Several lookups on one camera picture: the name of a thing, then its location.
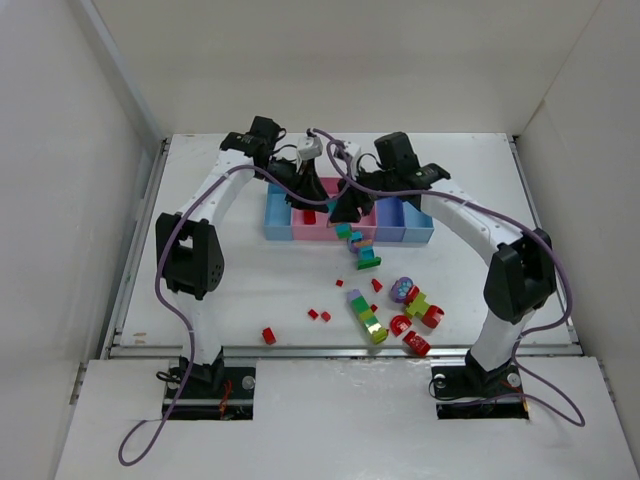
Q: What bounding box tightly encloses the red lego brick on table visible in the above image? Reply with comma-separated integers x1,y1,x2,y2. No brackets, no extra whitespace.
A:
262,327,277,345

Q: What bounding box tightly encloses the large pink bin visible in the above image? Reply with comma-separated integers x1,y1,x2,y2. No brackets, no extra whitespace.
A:
291,209,339,242

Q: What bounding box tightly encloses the red arch lego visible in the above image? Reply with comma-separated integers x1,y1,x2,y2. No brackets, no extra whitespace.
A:
389,315,412,337

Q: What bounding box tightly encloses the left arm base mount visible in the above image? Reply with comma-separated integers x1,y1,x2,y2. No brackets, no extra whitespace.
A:
156,357,256,421

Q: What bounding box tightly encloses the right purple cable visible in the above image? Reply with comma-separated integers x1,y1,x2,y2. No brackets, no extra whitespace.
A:
327,139,586,429

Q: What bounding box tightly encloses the long green lego stack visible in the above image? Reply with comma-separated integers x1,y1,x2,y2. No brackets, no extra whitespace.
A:
347,289,388,345

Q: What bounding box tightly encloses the right light blue bin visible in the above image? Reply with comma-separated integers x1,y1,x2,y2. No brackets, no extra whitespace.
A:
402,202,434,245

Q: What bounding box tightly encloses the purple paw lego piece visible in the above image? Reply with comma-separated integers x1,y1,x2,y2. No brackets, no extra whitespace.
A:
390,277,414,303

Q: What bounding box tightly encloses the small red lego slope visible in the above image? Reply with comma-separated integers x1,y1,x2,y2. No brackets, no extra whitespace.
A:
371,279,383,292

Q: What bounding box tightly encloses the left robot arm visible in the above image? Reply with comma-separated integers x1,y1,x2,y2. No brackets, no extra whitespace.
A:
155,116,330,382

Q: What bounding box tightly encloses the left light blue bin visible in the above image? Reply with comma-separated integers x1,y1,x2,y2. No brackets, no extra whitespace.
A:
263,184,293,241

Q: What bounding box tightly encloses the teal green lego stack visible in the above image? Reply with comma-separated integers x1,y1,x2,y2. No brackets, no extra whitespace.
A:
347,231,382,270

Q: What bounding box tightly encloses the multicolour lego stack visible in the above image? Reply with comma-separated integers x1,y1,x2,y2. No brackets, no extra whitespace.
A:
327,201,352,240

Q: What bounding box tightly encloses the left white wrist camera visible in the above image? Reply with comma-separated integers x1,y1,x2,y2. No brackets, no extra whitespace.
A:
296,136,323,162

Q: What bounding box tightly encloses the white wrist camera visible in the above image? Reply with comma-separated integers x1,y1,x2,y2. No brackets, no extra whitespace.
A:
296,136,323,162
334,141,362,170

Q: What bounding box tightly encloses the red printed lego brick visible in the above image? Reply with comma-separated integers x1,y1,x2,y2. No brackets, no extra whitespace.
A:
403,331,431,358

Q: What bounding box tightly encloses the small pink bin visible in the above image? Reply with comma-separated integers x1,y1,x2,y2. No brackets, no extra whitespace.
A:
349,185,375,238

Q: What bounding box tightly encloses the metal table rail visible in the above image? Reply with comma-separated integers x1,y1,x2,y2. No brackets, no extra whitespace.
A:
101,343,584,359

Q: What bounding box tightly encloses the light blue bin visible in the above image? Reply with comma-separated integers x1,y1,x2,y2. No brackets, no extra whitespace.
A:
402,202,434,245
263,184,293,241

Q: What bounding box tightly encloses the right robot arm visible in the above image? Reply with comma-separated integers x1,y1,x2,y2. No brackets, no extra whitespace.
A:
327,132,556,376

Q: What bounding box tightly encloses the lime red lego cluster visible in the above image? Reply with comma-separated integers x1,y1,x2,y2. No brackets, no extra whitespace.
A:
404,286,445,329

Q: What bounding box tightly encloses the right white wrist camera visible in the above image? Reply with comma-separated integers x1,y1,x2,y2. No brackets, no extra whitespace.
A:
334,141,362,170

